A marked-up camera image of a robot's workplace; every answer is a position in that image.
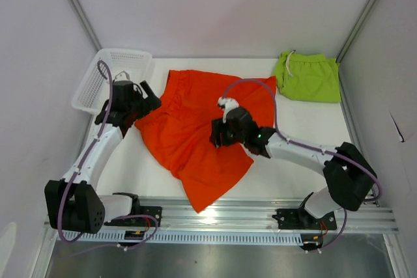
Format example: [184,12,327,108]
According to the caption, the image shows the orange shorts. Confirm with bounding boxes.
[135,70,276,213]

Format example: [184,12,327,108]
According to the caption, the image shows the lime green shorts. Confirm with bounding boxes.
[274,50,341,103]

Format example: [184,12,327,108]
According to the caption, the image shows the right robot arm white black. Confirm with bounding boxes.
[210,104,380,229]

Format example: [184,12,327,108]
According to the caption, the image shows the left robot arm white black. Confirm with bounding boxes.
[44,80,162,234]

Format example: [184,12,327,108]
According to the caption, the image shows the white plastic basket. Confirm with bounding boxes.
[71,48,152,115]

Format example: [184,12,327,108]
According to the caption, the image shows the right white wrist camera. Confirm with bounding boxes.
[217,97,240,124]

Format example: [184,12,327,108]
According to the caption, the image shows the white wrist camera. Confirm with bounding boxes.
[217,97,240,124]
[113,70,131,82]

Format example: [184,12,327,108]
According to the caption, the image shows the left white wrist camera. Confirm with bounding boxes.
[113,70,131,82]

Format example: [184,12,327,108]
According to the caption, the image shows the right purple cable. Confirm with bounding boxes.
[223,77,384,255]

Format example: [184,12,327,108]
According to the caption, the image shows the aluminium mounting rail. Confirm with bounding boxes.
[140,197,399,234]

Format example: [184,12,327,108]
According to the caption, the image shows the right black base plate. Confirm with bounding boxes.
[272,208,338,230]

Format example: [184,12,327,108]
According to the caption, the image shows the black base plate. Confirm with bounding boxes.
[272,208,338,230]
[104,206,162,227]

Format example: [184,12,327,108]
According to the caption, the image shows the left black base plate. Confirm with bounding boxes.
[104,206,162,227]

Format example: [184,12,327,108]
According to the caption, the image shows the white slotted cable duct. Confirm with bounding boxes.
[55,229,302,245]

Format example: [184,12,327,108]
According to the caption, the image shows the left aluminium frame post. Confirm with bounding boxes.
[67,0,102,51]

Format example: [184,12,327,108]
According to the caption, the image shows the aluminium frame post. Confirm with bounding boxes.
[336,0,380,63]
[67,0,102,51]

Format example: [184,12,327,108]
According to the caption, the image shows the right aluminium frame post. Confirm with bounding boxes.
[336,0,380,63]

